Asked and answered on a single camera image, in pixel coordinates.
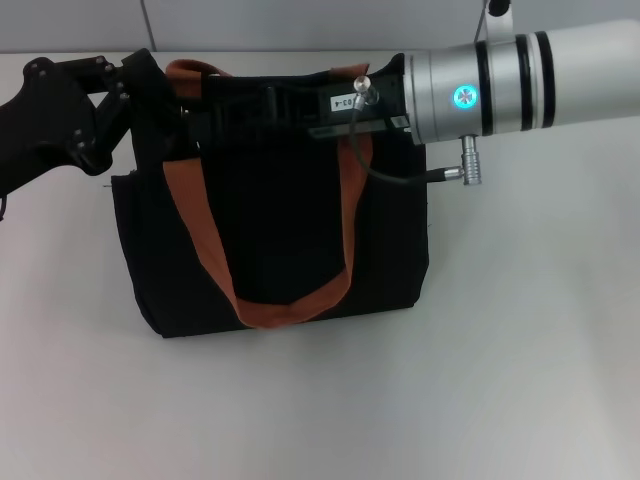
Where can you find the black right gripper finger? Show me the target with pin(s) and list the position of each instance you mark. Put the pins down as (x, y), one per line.
(235, 122)

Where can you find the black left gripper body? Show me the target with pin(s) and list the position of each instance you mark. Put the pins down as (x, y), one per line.
(40, 130)

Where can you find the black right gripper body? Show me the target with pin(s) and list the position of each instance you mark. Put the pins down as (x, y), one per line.
(310, 107)

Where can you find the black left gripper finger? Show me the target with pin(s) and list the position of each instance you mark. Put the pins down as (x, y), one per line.
(105, 130)
(140, 75)

